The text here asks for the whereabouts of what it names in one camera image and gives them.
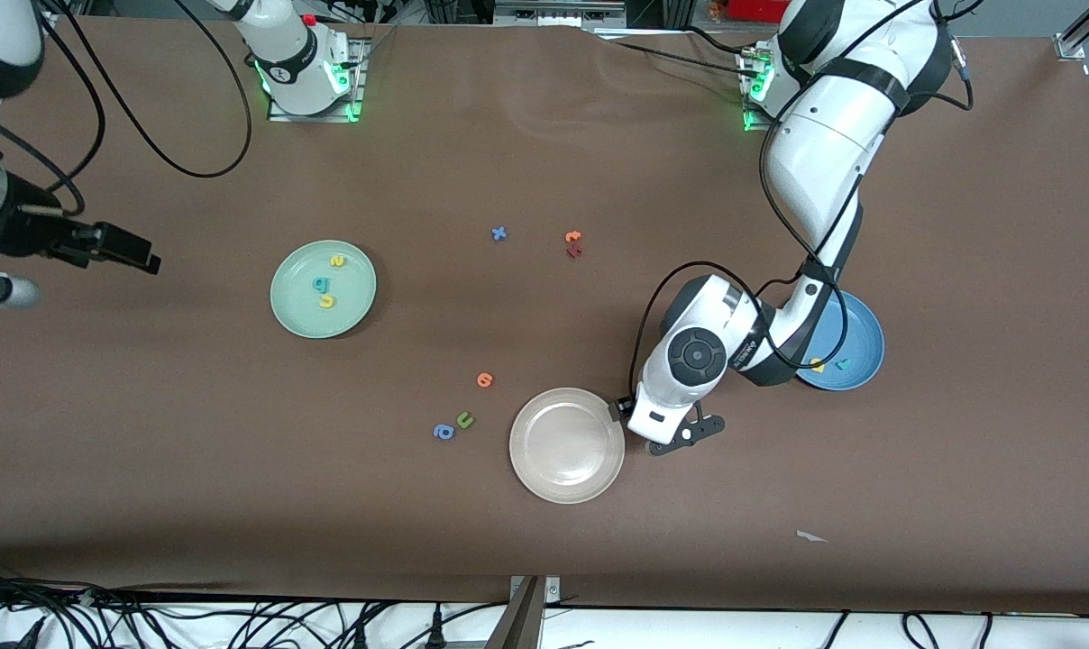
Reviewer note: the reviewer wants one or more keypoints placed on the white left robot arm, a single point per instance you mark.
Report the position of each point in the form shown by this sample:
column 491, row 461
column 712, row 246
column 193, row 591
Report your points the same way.
column 824, row 153

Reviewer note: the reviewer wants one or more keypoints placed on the beige plate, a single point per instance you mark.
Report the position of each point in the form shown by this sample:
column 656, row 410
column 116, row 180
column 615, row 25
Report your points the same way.
column 567, row 445

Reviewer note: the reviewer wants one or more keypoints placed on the blue plate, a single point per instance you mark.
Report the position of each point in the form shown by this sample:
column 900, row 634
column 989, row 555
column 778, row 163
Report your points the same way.
column 860, row 342

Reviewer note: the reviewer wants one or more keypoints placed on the aluminium corner profile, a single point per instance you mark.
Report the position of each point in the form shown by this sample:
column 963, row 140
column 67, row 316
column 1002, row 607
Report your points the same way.
column 1072, row 43

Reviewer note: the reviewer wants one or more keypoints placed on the blue foam letter a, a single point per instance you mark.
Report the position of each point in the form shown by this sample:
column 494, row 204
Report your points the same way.
column 437, row 429

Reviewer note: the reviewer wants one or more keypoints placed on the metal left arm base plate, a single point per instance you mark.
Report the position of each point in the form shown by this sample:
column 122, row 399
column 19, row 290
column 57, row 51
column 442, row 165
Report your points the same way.
column 754, row 124

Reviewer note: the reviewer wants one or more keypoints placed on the white paper scrap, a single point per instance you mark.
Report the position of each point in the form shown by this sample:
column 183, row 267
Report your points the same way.
column 808, row 537

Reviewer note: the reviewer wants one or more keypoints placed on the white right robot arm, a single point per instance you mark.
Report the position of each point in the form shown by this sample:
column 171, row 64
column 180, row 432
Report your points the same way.
column 292, row 63

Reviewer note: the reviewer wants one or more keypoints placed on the aluminium profile post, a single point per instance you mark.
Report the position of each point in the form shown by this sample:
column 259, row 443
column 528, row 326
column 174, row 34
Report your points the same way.
column 517, row 626

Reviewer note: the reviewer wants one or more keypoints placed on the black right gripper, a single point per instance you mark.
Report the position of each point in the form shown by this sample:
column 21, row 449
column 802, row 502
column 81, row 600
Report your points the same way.
column 32, row 230

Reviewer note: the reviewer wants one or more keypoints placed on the light green plate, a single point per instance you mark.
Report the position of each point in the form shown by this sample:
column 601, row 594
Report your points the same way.
column 346, row 311

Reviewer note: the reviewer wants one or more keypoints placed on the brown table cover sheet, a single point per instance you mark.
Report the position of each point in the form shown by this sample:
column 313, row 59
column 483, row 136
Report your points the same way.
column 544, row 162

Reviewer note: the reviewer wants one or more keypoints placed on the aluminium frame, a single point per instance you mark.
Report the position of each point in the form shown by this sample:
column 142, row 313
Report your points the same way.
column 553, row 16

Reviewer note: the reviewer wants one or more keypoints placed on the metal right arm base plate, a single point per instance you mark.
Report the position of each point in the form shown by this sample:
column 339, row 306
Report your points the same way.
column 357, row 90

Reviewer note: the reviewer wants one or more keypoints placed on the red box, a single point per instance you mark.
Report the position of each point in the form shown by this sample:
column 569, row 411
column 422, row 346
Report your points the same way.
column 761, row 9

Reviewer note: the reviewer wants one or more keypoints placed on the silver metal bracket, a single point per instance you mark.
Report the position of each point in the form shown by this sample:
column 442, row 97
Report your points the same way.
column 553, row 590

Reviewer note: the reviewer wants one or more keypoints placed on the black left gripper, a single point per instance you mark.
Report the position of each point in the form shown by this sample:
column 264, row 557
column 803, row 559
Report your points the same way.
column 626, row 413

